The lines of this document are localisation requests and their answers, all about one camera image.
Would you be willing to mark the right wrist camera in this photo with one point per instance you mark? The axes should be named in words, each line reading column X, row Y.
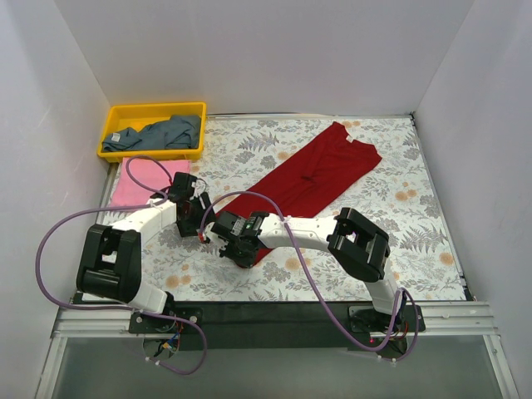
column 205, row 234

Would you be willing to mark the floral table mat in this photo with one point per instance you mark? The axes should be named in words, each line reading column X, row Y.
column 397, row 196

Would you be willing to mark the red t shirt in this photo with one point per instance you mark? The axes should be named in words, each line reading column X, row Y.
column 312, row 178

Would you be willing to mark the folded pink t shirt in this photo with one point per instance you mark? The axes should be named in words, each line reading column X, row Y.
column 127, row 192

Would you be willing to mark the aluminium frame rail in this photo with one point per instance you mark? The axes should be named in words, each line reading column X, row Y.
column 92, row 323

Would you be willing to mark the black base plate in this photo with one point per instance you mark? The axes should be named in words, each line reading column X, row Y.
column 267, row 325

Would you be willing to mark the grey-blue t shirt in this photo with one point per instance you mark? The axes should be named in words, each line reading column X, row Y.
column 177, row 133

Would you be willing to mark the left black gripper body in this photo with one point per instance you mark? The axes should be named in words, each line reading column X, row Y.
column 193, row 217

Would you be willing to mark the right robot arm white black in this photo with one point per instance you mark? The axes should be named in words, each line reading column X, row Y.
column 359, row 246

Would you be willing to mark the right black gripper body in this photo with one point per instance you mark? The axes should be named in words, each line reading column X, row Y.
column 234, row 248

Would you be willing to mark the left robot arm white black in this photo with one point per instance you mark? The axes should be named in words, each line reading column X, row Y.
column 110, row 264

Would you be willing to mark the yellow plastic bin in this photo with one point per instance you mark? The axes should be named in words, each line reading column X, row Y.
column 138, row 116

